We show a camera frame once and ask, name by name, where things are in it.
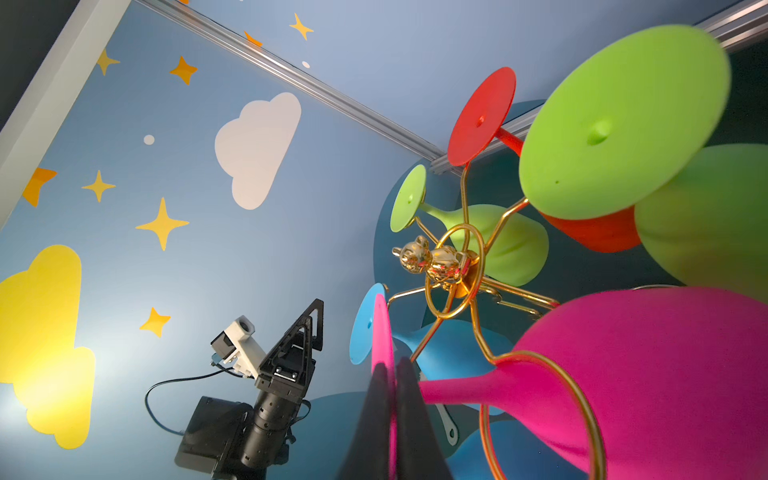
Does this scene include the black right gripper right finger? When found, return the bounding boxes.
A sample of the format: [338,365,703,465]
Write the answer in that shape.
[395,357,453,480]

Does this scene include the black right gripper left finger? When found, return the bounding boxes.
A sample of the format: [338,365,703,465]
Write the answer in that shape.
[337,363,394,480]

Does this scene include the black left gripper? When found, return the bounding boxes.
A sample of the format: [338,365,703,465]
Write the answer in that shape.
[256,299,324,404]

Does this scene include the pink wine glass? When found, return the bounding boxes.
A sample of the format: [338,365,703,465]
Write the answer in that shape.
[370,286,768,480]

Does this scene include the blue wine glass front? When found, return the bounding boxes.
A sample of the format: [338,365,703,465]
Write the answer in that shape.
[446,420,587,480]

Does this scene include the blue wine glass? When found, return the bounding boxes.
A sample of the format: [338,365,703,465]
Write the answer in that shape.
[446,420,587,480]
[349,283,493,381]

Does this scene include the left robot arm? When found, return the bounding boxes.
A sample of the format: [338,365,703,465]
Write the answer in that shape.
[174,299,324,479]

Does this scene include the blue wine glass rear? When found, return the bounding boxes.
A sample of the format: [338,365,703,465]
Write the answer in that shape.
[349,283,493,381]

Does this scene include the green wine glass left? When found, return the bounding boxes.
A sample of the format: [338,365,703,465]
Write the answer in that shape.
[390,165,549,287]

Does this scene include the green wine glass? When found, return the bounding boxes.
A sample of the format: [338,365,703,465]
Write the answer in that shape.
[519,25,767,301]
[390,165,549,287]

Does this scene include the red wine glass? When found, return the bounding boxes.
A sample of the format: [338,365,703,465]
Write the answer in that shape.
[447,67,641,253]

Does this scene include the green wine glass right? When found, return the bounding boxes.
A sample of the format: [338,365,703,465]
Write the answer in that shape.
[519,25,767,301]

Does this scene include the grey dish brush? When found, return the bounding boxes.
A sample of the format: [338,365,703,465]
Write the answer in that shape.
[435,404,459,446]

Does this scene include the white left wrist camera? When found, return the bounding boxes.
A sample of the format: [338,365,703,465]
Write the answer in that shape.
[211,315,266,380]

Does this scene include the black left camera cable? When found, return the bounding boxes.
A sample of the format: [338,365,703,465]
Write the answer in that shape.
[143,367,241,437]

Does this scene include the gold wire glass rack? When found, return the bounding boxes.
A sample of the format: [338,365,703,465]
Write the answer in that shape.
[390,165,607,479]

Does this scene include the aluminium frame rear rail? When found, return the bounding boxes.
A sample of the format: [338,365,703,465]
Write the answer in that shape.
[138,0,444,162]

